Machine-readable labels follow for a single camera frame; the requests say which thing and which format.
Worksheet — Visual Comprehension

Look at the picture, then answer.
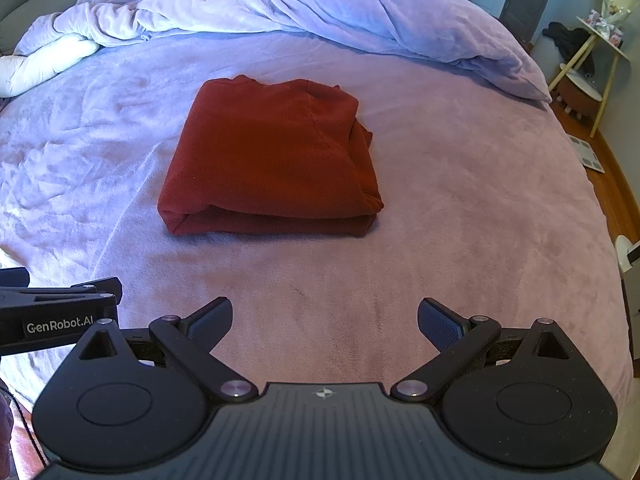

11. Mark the red knit cardigan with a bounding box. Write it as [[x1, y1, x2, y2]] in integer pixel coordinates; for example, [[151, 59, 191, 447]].
[[157, 75, 384, 236]]

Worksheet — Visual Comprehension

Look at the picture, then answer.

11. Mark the lilac bed sheet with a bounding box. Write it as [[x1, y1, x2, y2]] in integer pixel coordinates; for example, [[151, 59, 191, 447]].
[[1, 32, 632, 403]]

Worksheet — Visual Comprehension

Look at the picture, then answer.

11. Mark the white bathroom scale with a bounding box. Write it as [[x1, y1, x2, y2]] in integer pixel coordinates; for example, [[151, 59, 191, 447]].
[[568, 134, 605, 174]]

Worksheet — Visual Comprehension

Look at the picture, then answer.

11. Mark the flower bouquet on table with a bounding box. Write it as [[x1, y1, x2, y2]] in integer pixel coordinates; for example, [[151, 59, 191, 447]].
[[586, 0, 639, 48]]

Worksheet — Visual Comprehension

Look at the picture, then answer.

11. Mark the person left hand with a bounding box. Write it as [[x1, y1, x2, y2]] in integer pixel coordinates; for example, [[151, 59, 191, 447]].
[[0, 394, 13, 480]]

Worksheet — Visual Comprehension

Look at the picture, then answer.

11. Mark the lilac rumpled duvet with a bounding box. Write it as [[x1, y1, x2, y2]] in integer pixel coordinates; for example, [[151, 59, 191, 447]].
[[16, 0, 549, 101]]

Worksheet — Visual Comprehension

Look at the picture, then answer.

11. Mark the dark clothes pile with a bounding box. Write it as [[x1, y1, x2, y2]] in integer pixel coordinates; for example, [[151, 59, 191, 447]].
[[534, 22, 591, 82]]

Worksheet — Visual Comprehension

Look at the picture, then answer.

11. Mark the gold leg side table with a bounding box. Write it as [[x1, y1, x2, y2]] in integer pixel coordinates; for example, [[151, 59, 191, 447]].
[[548, 15, 631, 138]]

